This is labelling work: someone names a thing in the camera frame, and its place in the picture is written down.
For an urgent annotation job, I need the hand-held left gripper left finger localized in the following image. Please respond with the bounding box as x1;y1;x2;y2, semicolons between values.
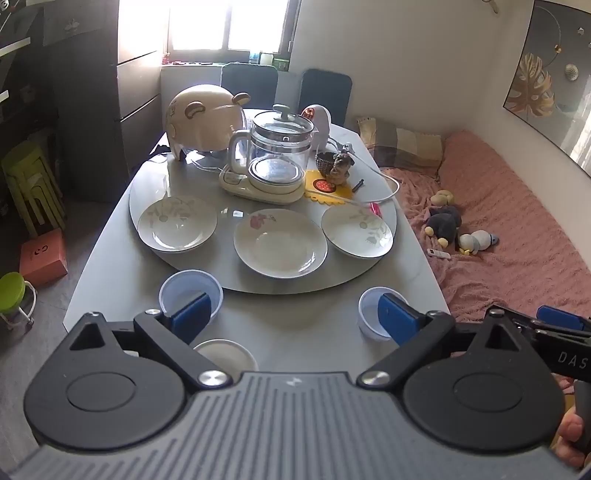
60;292;232;392

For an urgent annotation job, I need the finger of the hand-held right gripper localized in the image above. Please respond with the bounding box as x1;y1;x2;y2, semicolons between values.
505;305;591;340

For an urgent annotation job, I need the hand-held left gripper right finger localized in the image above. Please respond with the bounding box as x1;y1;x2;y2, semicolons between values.
358;293;536;391

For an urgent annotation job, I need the blue plastic bowl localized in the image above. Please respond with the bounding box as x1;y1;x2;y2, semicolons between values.
359;287;411;341
159;270;223;325

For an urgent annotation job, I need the white ceramic bowl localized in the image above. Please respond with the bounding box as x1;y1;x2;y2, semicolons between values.
193;339;259;384

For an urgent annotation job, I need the leaf pattern plate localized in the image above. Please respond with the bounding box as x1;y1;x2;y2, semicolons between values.
137;196;218;253
321;204;394;259

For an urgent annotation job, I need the flower pattern plate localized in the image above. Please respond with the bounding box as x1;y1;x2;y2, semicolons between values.
233;209;328;278

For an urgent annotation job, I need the person's right hand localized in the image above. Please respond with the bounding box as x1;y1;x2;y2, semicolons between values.
553;408;591;472

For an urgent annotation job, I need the glass turntable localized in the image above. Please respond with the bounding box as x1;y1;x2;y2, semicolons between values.
128;152;398;294

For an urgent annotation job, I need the dark plush toy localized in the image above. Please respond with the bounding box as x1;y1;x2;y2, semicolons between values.
425;205;462;247

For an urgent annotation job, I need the white penguin plush toy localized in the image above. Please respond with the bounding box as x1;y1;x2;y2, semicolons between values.
457;230;499;256

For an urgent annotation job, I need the cream kettle base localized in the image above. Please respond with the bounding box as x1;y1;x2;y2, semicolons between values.
218;157;308;205

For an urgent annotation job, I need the yellow sunflower coaster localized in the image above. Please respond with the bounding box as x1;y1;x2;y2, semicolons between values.
305;169;361;204

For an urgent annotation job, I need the orange box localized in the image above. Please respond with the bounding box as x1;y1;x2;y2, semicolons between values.
19;229;68;287

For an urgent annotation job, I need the brown figurine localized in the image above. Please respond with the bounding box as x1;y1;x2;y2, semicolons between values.
328;152;355;185

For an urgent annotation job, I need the plaid pillow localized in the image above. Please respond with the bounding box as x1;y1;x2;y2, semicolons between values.
355;117;445;178

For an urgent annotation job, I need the green-top stool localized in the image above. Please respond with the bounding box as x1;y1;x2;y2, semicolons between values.
0;271;37;329

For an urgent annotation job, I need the beige bear-shaped cover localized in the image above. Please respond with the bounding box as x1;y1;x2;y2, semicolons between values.
166;84;251;163

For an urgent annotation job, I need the glass kettle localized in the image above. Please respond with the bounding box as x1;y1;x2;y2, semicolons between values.
228;105;320;188

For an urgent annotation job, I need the white round appliance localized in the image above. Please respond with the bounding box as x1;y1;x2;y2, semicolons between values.
301;104;332;153

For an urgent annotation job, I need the stack of green stools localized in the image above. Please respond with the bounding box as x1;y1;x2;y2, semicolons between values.
0;141;65;236

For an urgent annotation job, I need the dark tall cabinet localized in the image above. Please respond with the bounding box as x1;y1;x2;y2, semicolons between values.
44;0;162;204

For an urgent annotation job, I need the dark chair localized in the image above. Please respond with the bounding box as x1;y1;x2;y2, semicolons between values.
298;69;352;126
221;63;279;110

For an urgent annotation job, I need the window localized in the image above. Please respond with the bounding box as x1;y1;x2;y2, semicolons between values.
168;0;296;61

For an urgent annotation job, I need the white cable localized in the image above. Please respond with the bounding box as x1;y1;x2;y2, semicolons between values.
323;142;400;206

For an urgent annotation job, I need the leaf wall poster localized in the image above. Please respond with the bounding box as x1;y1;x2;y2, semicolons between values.
502;0;591;176

